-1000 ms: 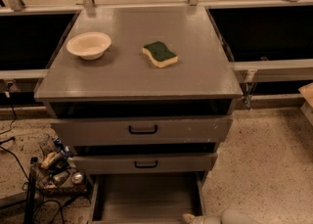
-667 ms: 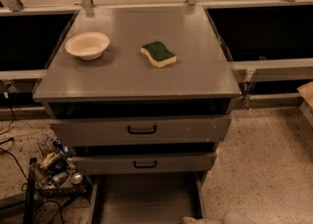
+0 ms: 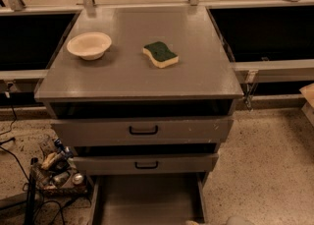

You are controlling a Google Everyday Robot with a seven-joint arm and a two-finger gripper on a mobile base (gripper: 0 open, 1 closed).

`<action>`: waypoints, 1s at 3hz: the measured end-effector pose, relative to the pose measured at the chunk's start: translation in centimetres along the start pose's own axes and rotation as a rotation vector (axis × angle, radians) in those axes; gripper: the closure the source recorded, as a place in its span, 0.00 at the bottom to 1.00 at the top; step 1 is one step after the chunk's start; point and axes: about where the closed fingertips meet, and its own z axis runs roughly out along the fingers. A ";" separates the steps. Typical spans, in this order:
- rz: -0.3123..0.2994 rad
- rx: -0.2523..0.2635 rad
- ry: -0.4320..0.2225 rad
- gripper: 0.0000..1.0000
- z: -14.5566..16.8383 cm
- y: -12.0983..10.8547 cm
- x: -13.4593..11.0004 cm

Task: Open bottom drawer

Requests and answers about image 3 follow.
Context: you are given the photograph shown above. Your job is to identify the grey drawer cabinet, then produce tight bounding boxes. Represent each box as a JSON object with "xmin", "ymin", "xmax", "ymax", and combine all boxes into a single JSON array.
[{"xmin": 35, "ymin": 7, "xmax": 242, "ymax": 188}]

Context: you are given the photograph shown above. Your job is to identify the grey top drawer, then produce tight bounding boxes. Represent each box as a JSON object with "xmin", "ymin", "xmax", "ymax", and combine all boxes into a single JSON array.
[{"xmin": 51, "ymin": 117, "xmax": 234, "ymax": 146}]

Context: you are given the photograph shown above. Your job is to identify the grey drawer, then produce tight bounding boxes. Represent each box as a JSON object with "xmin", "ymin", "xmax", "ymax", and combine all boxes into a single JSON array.
[
  {"xmin": 74, "ymin": 153, "xmax": 218, "ymax": 175},
  {"xmin": 88, "ymin": 173, "xmax": 208, "ymax": 225},
  {"xmin": 51, "ymin": 117, "xmax": 234, "ymax": 146}
]

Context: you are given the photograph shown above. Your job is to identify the wooden box at right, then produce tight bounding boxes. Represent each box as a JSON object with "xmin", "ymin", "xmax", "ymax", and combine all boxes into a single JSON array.
[{"xmin": 299, "ymin": 84, "xmax": 314, "ymax": 127}]

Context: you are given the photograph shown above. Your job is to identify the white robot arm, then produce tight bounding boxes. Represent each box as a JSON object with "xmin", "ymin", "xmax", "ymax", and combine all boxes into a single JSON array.
[{"xmin": 184, "ymin": 216, "xmax": 255, "ymax": 225}]

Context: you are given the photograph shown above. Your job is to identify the black cables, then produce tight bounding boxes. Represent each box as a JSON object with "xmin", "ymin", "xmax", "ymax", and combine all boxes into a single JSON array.
[{"xmin": 0, "ymin": 83, "xmax": 94, "ymax": 225}]

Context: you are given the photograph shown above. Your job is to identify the grey bottom drawer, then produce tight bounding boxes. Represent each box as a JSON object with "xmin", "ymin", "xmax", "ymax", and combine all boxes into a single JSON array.
[{"xmin": 88, "ymin": 173, "xmax": 208, "ymax": 225}]

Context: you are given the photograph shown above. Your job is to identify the grey middle drawer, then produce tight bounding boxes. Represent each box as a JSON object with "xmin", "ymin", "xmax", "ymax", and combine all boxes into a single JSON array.
[{"xmin": 74, "ymin": 153, "xmax": 218, "ymax": 175}]

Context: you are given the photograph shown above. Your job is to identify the green yellow sponge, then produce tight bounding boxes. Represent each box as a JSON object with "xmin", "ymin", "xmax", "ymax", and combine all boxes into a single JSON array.
[{"xmin": 142, "ymin": 41, "xmax": 179, "ymax": 69}]

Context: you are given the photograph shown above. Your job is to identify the tray of cluttered items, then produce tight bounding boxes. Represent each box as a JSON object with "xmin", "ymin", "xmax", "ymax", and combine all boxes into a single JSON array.
[{"xmin": 30, "ymin": 135, "xmax": 88, "ymax": 197}]

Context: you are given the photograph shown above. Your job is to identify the white bowl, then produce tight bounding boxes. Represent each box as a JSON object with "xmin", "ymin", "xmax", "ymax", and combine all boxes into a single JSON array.
[{"xmin": 67, "ymin": 32, "xmax": 112, "ymax": 61}]

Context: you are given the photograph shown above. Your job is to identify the metal railing frame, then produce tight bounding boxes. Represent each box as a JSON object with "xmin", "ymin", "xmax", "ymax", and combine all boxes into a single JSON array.
[{"xmin": 1, "ymin": 0, "xmax": 313, "ymax": 85}]

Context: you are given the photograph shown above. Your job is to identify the silver can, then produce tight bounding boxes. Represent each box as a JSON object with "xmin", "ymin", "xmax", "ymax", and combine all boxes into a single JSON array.
[{"xmin": 72, "ymin": 173, "xmax": 84, "ymax": 186}]

